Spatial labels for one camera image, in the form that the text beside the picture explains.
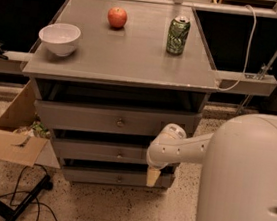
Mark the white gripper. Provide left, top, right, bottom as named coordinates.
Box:
left=146, top=123, right=187, bottom=188

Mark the grey drawer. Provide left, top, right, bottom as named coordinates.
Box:
left=52, top=139, right=147, bottom=164
left=59, top=161, right=176, bottom=195
left=35, top=100, right=201, bottom=137

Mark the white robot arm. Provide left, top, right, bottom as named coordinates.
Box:
left=146, top=114, right=277, bottom=221

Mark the grey bottom drawer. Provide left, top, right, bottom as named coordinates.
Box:
left=59, top=161, right=176, bottom=195

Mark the grey top drawer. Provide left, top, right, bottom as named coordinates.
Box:
left=35, top=100, right=201, bottom=137

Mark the grey drawer cabinet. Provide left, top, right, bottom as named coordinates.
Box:
left=9, top=0, right=228, bottom=200

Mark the green item in box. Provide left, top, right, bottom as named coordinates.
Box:
left=31, top=121, right=51, bottom=139

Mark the cardboard box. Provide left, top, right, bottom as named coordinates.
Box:
left=0, top=77, right=56, bottom=169

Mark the black stand base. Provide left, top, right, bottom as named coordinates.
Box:
left=0, top=175, right=53, bottom=221

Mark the green soda can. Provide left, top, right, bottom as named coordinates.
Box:
left=166, top=16, right=191, bottom=55

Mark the red apple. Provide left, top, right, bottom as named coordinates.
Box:
left=107, top=7, right=128, bottom=29

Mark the white bowl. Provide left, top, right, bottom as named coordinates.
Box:
left=38, top=23, right=81, bottom=57

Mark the black floor cable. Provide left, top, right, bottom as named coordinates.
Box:
left=0, top=159, right=70, bottom=221

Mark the white cable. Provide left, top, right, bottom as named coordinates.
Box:
left=216, top=2, right=259, bottom=96

